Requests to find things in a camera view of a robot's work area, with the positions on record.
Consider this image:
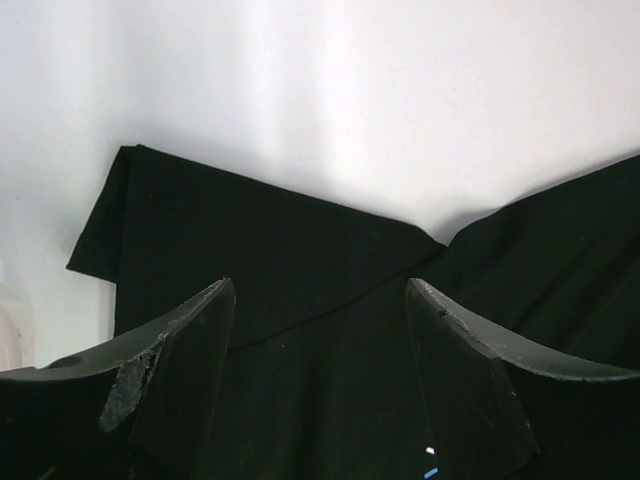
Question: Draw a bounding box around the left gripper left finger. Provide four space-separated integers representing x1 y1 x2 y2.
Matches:
1 278 236 479

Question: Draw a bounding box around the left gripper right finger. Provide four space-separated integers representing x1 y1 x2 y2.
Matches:
406 278 639 479

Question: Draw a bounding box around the black t-shirt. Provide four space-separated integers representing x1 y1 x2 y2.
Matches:
68 146 639 479

